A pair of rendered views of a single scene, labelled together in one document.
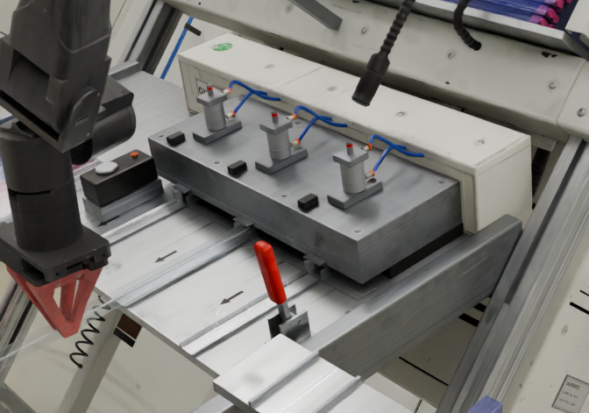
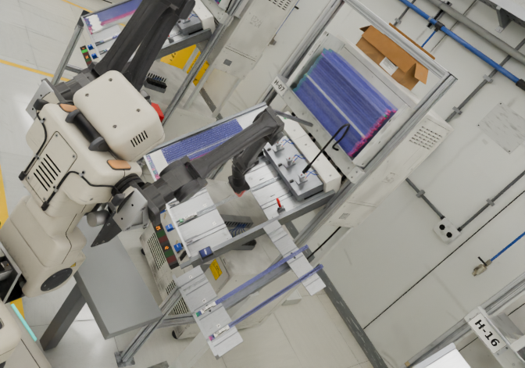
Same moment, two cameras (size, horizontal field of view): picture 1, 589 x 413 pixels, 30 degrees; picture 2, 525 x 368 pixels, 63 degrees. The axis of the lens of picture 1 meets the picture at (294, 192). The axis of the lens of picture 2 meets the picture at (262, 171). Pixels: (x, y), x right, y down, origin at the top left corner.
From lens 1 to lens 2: 1.09 m
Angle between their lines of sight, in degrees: 25
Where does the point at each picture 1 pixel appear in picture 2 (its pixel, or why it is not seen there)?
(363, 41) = (316, 133)
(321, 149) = (298, 162)
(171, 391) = not seen: hidden behind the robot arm
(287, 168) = (290, 167)
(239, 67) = (287, 127)
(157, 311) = (257, 194)
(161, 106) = not seen: hidden behind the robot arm
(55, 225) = (240, 183)
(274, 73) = (294, 133)
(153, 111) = not seen: hidden behind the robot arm
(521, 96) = (342, 166)
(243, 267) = (276, 187)
